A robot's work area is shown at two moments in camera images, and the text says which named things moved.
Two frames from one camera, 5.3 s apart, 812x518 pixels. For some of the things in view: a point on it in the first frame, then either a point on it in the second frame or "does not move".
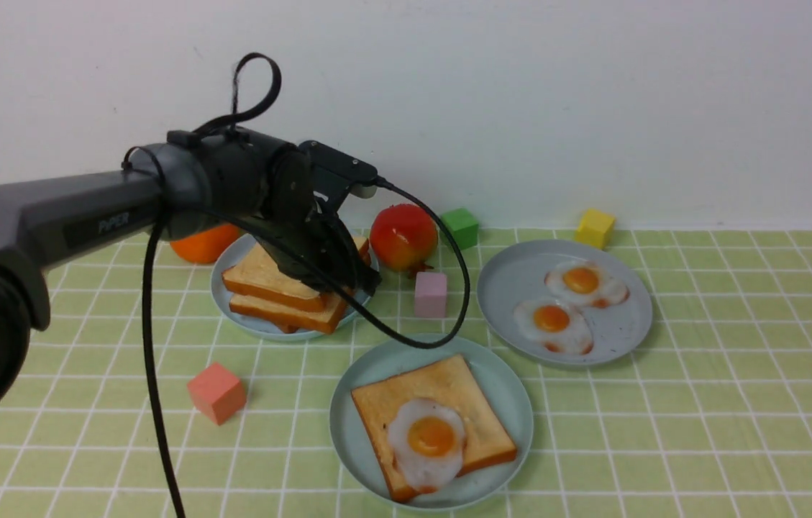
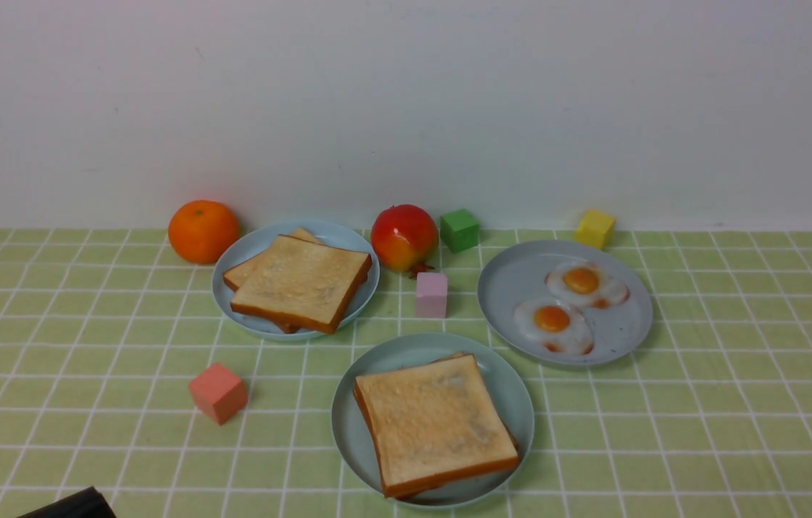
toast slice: (257, 275) to (512, 439)
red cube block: (217, 394) does not move
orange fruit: (204, 246) does not move
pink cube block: (430, 295) does not move
